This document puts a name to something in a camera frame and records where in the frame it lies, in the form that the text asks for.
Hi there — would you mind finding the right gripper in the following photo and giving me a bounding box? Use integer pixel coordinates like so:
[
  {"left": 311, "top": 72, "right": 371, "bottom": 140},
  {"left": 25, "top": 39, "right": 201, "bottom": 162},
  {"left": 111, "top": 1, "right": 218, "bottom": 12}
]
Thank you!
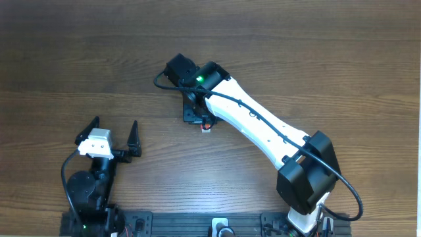
[{"left": 182, "top": 95, "right": 218, "bottom": 125}]

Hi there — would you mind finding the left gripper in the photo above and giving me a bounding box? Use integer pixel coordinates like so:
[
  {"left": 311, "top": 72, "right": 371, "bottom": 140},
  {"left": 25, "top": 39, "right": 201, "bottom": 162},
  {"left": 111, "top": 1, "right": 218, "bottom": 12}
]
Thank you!
[{"left": 74, "top": 115, "right": 143, "bottom": 164}]

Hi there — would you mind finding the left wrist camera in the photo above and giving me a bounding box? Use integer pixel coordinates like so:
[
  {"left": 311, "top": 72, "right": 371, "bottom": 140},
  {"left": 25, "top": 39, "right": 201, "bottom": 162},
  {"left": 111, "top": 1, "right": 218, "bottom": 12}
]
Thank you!
[{"left": 77, "top": 128, "right": 114, "bottom": 160}]

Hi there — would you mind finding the mounting rail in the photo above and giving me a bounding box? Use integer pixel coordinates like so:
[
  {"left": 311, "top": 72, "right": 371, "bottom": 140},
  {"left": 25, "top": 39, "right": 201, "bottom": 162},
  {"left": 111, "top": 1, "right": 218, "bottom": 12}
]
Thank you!
[{"left": 61, "top": 210, "right": 352, "bottom": 237}]

